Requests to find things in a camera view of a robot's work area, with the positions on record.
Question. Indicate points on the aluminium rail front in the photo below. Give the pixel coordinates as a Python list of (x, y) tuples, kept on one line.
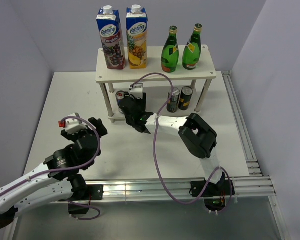
[(151, 190)]

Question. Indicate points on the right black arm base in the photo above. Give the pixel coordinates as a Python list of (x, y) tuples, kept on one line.
[(215, 193)]

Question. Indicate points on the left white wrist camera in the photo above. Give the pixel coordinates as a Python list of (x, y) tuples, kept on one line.
[(72, 126)]

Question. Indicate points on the dark can top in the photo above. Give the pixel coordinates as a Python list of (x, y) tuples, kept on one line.
[(173, 96)]

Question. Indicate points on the aluminium rail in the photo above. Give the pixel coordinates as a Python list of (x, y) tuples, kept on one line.
[(151, 190), (258, 185)]

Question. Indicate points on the pineapple juice carton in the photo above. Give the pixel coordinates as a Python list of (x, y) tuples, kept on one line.
[(137, 33)]

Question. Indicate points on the white two-tier shelf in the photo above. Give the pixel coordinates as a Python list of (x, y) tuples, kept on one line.
[(156, 82)]

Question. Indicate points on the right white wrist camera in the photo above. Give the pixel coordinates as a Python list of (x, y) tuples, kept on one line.
[(137, 90)]

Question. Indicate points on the aluminium rail right side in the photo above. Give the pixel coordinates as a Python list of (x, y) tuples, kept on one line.
[(258, 185)]

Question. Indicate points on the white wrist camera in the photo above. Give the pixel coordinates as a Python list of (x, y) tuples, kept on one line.
[(137, 90), (72, 126)]

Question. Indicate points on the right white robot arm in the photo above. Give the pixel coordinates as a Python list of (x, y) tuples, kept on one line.
[(198, 136)]

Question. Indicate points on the green glass bottle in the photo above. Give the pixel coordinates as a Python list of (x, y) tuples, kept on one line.
[(170, 52), (192, 50)]

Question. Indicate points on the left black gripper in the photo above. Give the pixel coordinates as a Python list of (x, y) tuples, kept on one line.
[(101, 129)]

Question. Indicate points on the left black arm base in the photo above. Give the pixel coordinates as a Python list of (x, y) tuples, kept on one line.
[(81, 202)]

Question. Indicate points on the dark can yellow label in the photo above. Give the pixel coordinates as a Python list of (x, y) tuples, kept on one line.
[(185, 98)]

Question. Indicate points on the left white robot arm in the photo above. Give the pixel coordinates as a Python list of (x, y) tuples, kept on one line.
[(58, 178)]

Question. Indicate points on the grape juice carton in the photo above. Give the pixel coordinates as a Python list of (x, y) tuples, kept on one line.
[(111, 36)]

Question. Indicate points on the silver blue energy can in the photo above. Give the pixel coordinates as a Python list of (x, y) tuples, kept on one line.
[(119, 96)]

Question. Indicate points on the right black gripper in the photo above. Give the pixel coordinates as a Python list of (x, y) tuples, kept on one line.
[(143, 101)]

